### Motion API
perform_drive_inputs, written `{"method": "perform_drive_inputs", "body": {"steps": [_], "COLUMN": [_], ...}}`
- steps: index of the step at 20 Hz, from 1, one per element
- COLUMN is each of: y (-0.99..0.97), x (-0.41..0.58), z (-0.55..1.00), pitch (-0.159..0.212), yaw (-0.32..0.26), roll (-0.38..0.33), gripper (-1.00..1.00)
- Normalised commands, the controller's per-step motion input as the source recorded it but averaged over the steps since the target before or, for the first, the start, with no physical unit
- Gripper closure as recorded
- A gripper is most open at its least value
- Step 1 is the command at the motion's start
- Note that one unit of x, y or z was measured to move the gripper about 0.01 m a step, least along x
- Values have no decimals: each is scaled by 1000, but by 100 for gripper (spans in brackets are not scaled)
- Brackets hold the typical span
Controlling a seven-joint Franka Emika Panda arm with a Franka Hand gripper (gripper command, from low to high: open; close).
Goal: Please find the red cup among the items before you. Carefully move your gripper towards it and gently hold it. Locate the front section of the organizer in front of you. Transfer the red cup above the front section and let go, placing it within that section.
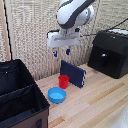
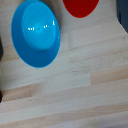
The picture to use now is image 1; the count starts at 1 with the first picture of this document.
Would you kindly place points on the black fabric storage case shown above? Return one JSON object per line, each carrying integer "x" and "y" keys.
{"x": 20, "y": 96}

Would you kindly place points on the dark blue flat box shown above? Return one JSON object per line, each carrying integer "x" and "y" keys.
{"x": 72, "y": 73}

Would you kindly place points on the red plastic cup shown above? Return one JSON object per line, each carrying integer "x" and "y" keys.
{"x": 63, "y": 81}

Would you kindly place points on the blue plastic bowl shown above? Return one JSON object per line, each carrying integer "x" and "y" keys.
{"x": 57, "y": 95}

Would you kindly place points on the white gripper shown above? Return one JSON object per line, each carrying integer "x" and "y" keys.
{"x": 63, "y": 39}

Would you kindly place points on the white object on black device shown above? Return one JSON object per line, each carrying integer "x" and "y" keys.
{"x": 119, "y": 31}

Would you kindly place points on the black box device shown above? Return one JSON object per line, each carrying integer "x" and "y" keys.
{"x": 110, "y": 53}

